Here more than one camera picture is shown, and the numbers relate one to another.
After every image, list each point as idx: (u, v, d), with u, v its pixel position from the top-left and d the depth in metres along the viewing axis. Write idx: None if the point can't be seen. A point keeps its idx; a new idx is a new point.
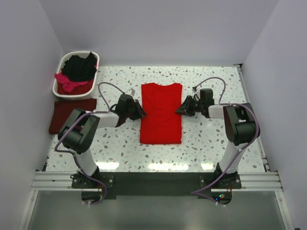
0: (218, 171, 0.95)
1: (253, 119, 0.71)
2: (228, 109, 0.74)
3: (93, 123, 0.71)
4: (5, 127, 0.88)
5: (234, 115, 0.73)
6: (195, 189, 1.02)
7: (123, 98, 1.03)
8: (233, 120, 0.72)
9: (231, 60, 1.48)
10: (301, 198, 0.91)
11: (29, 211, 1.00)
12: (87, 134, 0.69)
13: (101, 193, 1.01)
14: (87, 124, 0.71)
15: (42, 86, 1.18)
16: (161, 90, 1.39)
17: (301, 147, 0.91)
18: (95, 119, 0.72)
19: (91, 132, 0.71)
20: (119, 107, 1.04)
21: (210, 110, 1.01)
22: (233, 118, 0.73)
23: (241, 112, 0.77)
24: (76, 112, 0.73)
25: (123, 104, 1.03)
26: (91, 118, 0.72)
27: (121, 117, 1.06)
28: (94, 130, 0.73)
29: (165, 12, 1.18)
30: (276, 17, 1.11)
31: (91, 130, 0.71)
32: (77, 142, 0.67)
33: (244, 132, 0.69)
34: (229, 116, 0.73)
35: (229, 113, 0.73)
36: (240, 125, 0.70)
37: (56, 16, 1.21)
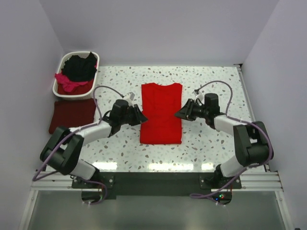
0: (218, 171, 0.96)
1: (266, 141, 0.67)
2: (239, 130, 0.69)
3: (76, 144, 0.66)
4: (5, 127, 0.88)
5: (245, 136, 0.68)
6: (195, 189, 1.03)
7: (117, 105, 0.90)
8: (244, 143, 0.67)
9: (231, 60, 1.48)
10: (301, 198, 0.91)
11: (29, 211, 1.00)
12: (69, 157, 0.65)
13: (101, 193, 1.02)
14: (69, 146, 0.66)
15: (42, 86, 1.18)
16: (162, 90, 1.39)
17: (301, 146, 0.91)
18: (78, 140, 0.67)
19: (76, 154, 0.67)
20: (113, 115, 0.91)
21: (216, 121, 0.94)
22: (245, 139, 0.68)
23: (252, 131, 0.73)
24: (59, 131, 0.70)
25: (116, 111, 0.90)
26: (74, 139, 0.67)
27: (116, 125, 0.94)
28: (80, 150, 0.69)
29: (165, 12, 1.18)
30: (276, 17, 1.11)
31: (74, 151, 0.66)
32: (59, 166, 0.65)
33: (255, 156, 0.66)
34: (240, 137, 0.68)
35: (240, 134, 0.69)
36: (252, 148, 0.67)
37: (56, 16, 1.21)
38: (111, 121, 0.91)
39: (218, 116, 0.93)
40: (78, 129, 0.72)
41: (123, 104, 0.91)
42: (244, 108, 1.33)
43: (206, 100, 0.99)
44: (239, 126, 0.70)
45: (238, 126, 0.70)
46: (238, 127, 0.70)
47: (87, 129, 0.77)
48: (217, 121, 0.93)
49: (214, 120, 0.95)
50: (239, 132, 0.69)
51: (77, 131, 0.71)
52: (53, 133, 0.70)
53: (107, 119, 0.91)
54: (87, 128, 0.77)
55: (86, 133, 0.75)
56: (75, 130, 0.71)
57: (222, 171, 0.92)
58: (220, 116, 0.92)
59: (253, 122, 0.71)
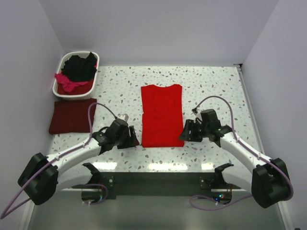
0: (217, 172, 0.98)
1: (288, 183, 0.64)
2: (262, 177, 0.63)
3: (48, 178, 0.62)
4: (5, 128, 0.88)
5: (267, 182, 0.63)
6: (196, 189, 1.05)
7: (116, 123, 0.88)
8: (266, 189, 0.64)
9: (231, 60, 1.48)
10: (302, 198, 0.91)
11: (29, 211, 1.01)
12: (41, 190, 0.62)
13: (101, 193, 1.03)
14: (42, 178, 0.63)
15: (42, 86, 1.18)
16: (161, 90, 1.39)
17: (301, 147, 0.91)
18: (53, 174, 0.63)
19: (50, 186, 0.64)
20: (109, 132, 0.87)
21: (221, 141, 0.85)
22: (267, 185, 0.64)
23: (270, 167, 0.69)
24: (36, 160, 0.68)
25: (114, 129, 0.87)
26: (47, 171, 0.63)
27: (110, 143, 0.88)
28: (54, 182, 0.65)
29: (165, 12, 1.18)
30: (276, 17, 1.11)
31: (47, 185, 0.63)
32: (33, 196, 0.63)
33: (276, 198, 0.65)
34: (261, 184, 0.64)
35: (262, 181, 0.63)
36: (272, 192, 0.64)
37: (55, 16, 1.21)
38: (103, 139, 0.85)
39: (226, 138, 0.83)
40: (55, 159, 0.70)
41: (122, 124, 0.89)
42: (244, 108, 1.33)
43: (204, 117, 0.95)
44: (260, 171, 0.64)
45: (258, 171, 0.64)
46: (259, 172, 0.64)
47: (67, 156, 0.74)
48: (223, 142, 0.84)
49: (219, 140, 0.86)
50: (260, 179, 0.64)
51: (54, 161, 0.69)
52: (30, 160, 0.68)
53: (100, 135, 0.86)
54: (68, 154, 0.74)
55: (65, 161, 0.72)
56: (53, 159, 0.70)
57: (224, 176, 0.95)
58: (228, 138, 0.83)
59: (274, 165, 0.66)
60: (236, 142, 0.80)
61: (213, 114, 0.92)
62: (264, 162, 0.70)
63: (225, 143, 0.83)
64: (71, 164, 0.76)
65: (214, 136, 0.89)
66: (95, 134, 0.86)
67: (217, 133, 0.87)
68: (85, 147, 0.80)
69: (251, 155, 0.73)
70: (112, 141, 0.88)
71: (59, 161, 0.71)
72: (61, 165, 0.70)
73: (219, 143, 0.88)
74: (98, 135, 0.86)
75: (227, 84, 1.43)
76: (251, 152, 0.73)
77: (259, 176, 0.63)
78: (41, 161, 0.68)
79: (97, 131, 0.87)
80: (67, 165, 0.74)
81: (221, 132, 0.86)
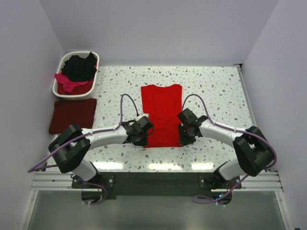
0: (218, 175, 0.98)
1: (267, 145, 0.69)
2: (242, 145, 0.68)
3: (80, 149, 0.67)
4: (5, 127, 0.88)
5: (248, 149, 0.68)
6: (196, 189, 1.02)
7: (144, 119, 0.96)
8: (250, 155, 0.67)
9: (231, 60, 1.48)
10: (302, 198, 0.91)
11: (29, 211, 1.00)
12: (70, 158, 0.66)
13: (101, 193, 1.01)
14: (74, 148, 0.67)
15: (42, 86, 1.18)
16: (161, 90, 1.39)
17: (301, 147, 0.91)
18: (85, 146, 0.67)
19: (78, 158, 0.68)
20: (136, 126, 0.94)
21: (202, 130, 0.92)
22: (250, 152, 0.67)
23: (248, 136, 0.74)
24: (71, 129, 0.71)
25: (142, 123, 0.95)
26: (81, 143, 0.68)
27: (135, 135, 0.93)
28: (83, 155, 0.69)
29: (165, 12, 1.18)
30: (276, 17, 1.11)
31: (77, 155, 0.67)
32: (61, 164, 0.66)
33: (262, 163, 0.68)
34: (244, 152, 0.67)
35: (244, 150, 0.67)
36: (257, 158, 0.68)
37: (55, 16, 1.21)
38: (130, 130, 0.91)
39: (204, 125, 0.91)
40: (89, 133, 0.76)
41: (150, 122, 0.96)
42: (244, 108, 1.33)
43: (182, 117, 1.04)
44: (240, 141, 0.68)
45: (238, 141, 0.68)
46: (239, 142, 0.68)
47: (100, 134, 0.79)
48: (203, 129, 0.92)
49: (199, 129, 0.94)
50: (242, 148, 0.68)
51: (88, 134, 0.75)
52: (65, 129, 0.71)
53: (128, 126, 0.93)
54: (100, 132, 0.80)
55: (97, 138, 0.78)
56: (87, 132, 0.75)
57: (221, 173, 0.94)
58: (206, 124, 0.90)
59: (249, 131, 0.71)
60: (213, 125, 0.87)
61: (187, 111, 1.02)
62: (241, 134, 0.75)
63: (204, 129, 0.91)
64: (99, 143, 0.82)
65: (194, 128, 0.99)
66: (124, 123, 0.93)
67: (195, 125, 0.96)
68: (114, 132, 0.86)
69: (229, 131, 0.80)
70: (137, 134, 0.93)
71: (92, 135, 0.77)
72: (92, 140, 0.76)
73: (201, 132, 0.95)
74: (126, 125, 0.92)
75: (227, 84, 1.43)
76: (228, 128, 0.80)
77: (240, 145, 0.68)
78: (76, 132, 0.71)
79: (126, 122, 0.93)
80: (97, 142, 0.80)
81: (199, 122, 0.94)
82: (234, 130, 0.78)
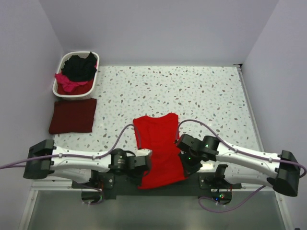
0: (220, 180, 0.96)
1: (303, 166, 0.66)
2: (288, 180, 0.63)
3: (39, 170, 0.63)
4: (5, 127, 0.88)
5: (291, 180, 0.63)
6: (195, 189, 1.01)
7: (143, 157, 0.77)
8: (294, 186, 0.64)
9: (231, 60, 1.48)
10: (301, 199, 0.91)
11: (29, 211, 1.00)
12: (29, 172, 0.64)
13: (101, 193, 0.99)
14: (36, 165, 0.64)
15: (42, 86, 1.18)
16: (156, 123, 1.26)
17: (301, 148, 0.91)
18: (44, 169, 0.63)
19: (39, 174, 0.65)
20: (130, 161, 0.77)
21: (218, 158, 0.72)
22: (294, 182, 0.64)
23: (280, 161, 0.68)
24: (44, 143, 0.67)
25: (138, 160, 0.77)
26: (41, 164, 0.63)
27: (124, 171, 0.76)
28: (45, 174, 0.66)
29: (164, 12, 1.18)
30: (276, 17, 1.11)
31: (36, 173, 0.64)
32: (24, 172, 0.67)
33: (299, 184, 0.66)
34: (289, 186, 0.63)
35: (290, 183, 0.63)
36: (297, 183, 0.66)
37: (55, 16, 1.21)
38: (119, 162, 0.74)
39: (222, 152, 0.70)
40: (58, 155, 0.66)
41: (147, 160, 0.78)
42: (244, 108, 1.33)
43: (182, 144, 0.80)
44: (284, 175, 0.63)
45: (279, 176, 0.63)
46: (281, 176, 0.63)
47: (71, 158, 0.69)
48: (220, 157, 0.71)
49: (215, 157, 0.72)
50: (288, 182, 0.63)
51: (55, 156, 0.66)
52: (43, 141, 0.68)
53: (120, 156, 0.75)
54: (74, 157, 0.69)
55: (65, 163, 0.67)
56: (55, 154, 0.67)
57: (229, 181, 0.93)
58: (225, 152, 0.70)
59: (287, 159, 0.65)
60: (235, 153, 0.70)
61: (188, 137, 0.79)
62: (277, 163, 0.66)
63: (222, 157, 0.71)
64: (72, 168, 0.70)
65: (206, 155, 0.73)
66: (114, 153, 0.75)
67: (204, 151, 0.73)
68: (94, 161, 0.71)
69: (261, 160, 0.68)
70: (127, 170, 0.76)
71: (60, 158, 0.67)
72: (57, 164, 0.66)
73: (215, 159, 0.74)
74: (117, 156, 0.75)
75: (227, 84, 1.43)
76: (261, 157, 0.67)
77: (287, 180, 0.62)
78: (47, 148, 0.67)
79: (117, 152, 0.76)
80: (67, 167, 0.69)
81: (212, 150, 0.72)
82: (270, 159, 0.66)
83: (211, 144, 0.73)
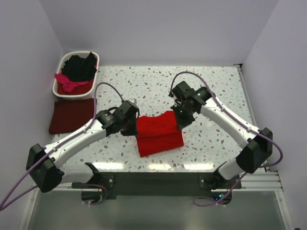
0: (218, 175, 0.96)
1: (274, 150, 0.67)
2: (253, 151, 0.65)
3: (46, 171, 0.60)
4: (5, 127, 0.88)
5: (255, 153, 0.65)
6: (195, 189, 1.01)
7: (127, 103, 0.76)
8: (255, 160, 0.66)
9: (231, 60, 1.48)
10: (301, 199, 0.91)
11: (29, 211, 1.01)
12: (41, 182, 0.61)
13: (101, 193, 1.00)
14: (41, 169, 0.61)
15: (42, 86, 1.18)
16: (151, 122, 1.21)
17: (301, 148, 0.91)
18: (51, 167, 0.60)
19: (51, 178, 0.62)
20: (117, 113, 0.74)
21: (203, 110, 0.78)
22: (256, 157, 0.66)
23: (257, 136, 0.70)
24: (33, 152, 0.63)
25: (124, 109, 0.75)
26: (45, 164, 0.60)
27: (117, 125, 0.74)
28: (55, 172, 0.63)
29: (164, 12, 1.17)
30: (277, 17, 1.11)
31: (47, 177, 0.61)
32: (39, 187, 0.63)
33: (260, 163, 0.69)
34: (251, 156, 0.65)
35: (253, 154, 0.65)
36: (259, 160, 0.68)
37: (55, 16, 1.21)
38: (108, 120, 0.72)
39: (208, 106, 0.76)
40: (53, 150, 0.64)
41: (134, 106, 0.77)
42: (244, 108, 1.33)
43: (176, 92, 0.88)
44: (253, 145, 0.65)
45: (249, 144, 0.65)
46: (250, 145, 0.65)
47: (66, 145, 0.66)
48: (205, 109, 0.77)
49: (199, 107, 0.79)
50: (252, 153, 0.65)
51: (51, 152, 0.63)
52: (29, 150, 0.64)
53: (107, 115, 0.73)
54: (67, 143, 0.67)
55: (64, 151, 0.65)
56: (49, 150, 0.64)
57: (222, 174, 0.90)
58: (211, 107, 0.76)
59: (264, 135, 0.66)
60: (220, 111, 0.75)
61: (184, 85, 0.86)
62: (253, 134, 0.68)
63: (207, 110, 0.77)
64: (73, 153, 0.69)
65: (193, 102, 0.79)
66: (100, 114, 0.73)
67: (194, 99, 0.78)
68: (87, 132, 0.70)
69: (240, 126, 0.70)
70: (122, 123, 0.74)
71: (57, 152, 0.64)
72: (58, 157, 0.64)
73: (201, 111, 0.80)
74: (104, 116, 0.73)
75: (227, 84, 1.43)
76: (241, 124, 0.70)
77: (252, 150, 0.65)
78: (39, 153, 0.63)
79: (103, 111, 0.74)
80: (69, 154, 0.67)
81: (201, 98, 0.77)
82: (248, 128, 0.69)
83: (202, 95, 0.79)
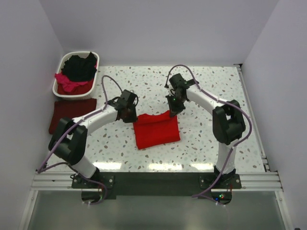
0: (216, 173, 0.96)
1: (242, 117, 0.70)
2: (218, 114, 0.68)
3: (80, 136, 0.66)
4: (5, 127, 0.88)
5: (224, 118, 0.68)
6: (196, 189, 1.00)
7: (127, 93, 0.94)
8: (224, 125, 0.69)
9: (231, 60, 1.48)
10: (301, 199, 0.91)
11: (29, 211, 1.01)
12: (74, 150, 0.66)
13: (101, 193, 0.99)
14: (74, 136, 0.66)
15: (42, 86, 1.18)
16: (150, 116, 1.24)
17: (301, 148, 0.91)
18: (83, 132, 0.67)
19: (80, 144, 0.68)
20: (121, 101, 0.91)
21: (189, 94, 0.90)
22: (224, 122, 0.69)
23: (227, 108, 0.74)
24: (63, 122, 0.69)
25: (125, 97, 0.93)
26: (77, 130, 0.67)
27: (123, 110, 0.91)
28: (84, 140, 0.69)
29: (164, 12, 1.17)
30: (276, 17, 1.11)
31: (78, 143, 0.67)
32: (66, 156, 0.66)
33: (234, 132, 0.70)
34: (219, 121, 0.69)
35: (220, 118, 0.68)
36: (230, 128, 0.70)
37: (55, 16, 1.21)
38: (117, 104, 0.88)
39: (191, 89, 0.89)
40: (82, 119, 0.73)
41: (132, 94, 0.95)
42: (244, 108, 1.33)
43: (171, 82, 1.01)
44: (218, 110, 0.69)
45: (216, 109, 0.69)
46: (217, 110, 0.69)
47: (91, 118, 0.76)
48: (190, 93, 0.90)
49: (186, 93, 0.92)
50: (218, 116, 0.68)
51: (81, 120, 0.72)
52: (58, 122, 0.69)
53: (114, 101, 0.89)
54: (92, 117, 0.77)
55: (90, 122, 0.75)
56: (78, 120, 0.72)
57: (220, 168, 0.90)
58: (193, 88, 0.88)
59: (229, 102, 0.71)
60: (199, 91, 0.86)
61: (179, 75, 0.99)
62: (222, 104, 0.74)
63: (191, 93, 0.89)
64: (94, 126, 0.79)
65: (181, 90, 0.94)
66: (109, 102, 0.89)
67: (183, 86, 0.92)
68: (104, 111, 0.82)
69: (211, 99, 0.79)
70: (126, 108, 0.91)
71: (85, 121, 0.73)
72: (87, 125, 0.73)
73: (188, 97, 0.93)
74: (112, 102, 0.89)
75: (227, 84, 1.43)
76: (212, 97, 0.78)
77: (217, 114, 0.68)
78: (68, 123, 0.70)
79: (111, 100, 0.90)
80: (92, 126, 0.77)
81: (188, 86, 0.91)
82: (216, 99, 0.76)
83: (189, 82, 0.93)
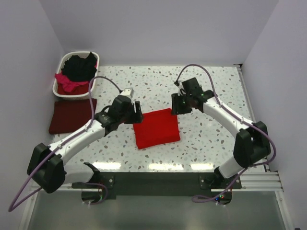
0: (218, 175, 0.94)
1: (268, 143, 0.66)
2: (244, 141, 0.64)
3: (54, 168, 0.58)
4: (5, 127, 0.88)
5: (249, 144, 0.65)
6: (196, 189, 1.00)
7: (119, 100, 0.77)
8: (248, 151, 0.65)
9: (231, 60, 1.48)
10: (301, 199, 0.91)
11: (29, 211, 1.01)
12: (49, 181, 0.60)
13: (101, 193, 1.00)
14: (48, 167, 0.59)
15: (42, 86, 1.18)
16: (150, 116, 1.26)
17: (301, 148, 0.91)
18: (58, 163, 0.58)
19: (57, 174, 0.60)
20: (112, 112, 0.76)
21: (206, 107, 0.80)
22: (249, 148, 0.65)
23: (252, 130, 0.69)
24: (38, 150, 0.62)
25: (117, 107, 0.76)
26: (52, 161, 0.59)
27: (114, 124, 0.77)
28: (62, 169, 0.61)
29: (164, 12, 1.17)
30: (277, 17, 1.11)
31: (54, 174, 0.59)
32: (43, 187, 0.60)
33: (257, 157, 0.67)
34: (244, 147, 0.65)
35: (245, 143, 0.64)
36: (253, 154, 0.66)
37: (54, 16, 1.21)
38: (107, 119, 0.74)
39: (209, 103, 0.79)
40: (58, 147, 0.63)
41: (126, 101, 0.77)
42: (244, 108, 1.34)
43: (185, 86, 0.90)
44: (244, 134, 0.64)
45: (241, 134, 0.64)
46: (242, 135, 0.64)
47: (70, 143, 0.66)
48: (207, 108, 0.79)
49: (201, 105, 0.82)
50: (244, 142, 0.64)
51: (57, 149, 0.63)
52: (34, 149, 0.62)
53: (103, 115, 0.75)
54: (71, 141, 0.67)
55: (69, 148, 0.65)
56: (55, 147, 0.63)
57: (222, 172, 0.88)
58: (211, 103, 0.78)
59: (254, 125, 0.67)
60: (219, 107, 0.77)
61: (194, 81, 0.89)
62: (247, 126, 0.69)
63: (208, 108, 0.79)
64: (76, 150, 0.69)
65: (197, 102, 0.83)
66: (98, 115, 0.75)
67: (199, 98, 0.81)
68: (88, 131, 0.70)
69: (234, 119, 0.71)
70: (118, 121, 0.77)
71: (62, 149, 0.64)
72: (64, 154, 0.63)
73: (203, 109, 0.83)
74: (101, 116, 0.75)
75: (227, 84, 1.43)
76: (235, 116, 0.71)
77: (242, 139, 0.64)
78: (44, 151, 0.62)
79: (100, 112, 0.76)
80: (72, 152, 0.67)
81: (204, 98, 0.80)
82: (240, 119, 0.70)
83: (206, 94, 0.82)
